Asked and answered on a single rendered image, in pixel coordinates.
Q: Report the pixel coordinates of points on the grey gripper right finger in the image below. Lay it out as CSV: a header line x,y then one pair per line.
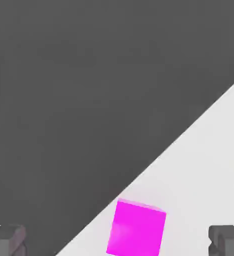
x,y
229,242

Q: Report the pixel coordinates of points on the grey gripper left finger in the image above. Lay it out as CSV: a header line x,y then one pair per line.
x,y
3,243

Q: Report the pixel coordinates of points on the small magenta cube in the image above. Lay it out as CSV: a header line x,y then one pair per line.
x,y
136,230

